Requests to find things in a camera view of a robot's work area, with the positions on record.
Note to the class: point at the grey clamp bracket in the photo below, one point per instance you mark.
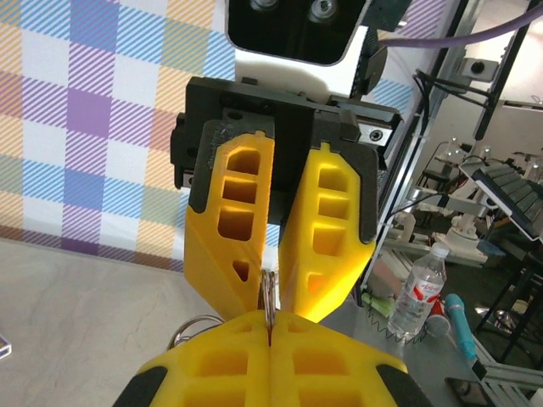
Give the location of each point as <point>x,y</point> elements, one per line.
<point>479,68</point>

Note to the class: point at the clear plastic water bottle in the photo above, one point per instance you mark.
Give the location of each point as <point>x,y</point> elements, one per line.
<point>418,292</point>

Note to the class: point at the teal handheld microphone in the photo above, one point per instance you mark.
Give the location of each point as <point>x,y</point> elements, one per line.
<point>460,322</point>

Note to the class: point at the aluminium corner post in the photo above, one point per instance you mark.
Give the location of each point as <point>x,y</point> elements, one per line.
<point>394,199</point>

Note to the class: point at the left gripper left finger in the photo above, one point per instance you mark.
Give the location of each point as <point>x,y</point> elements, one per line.
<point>212,373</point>

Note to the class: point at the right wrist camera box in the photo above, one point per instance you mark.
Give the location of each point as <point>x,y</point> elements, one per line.
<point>297,34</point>

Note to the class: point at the black tripod stand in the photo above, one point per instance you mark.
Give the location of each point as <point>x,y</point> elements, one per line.
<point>515,275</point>

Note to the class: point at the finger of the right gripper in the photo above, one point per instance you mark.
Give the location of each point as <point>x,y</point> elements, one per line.
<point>203,254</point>
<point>356,237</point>

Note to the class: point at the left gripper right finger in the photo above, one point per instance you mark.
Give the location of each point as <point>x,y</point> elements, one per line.
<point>339,373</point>

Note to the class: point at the tilted dark panel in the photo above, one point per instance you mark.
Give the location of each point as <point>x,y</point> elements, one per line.
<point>505,191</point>

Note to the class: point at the small playing card box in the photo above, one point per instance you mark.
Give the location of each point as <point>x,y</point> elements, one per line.
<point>4,345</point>

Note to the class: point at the white desk device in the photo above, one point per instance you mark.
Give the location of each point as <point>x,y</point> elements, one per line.
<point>460,224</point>

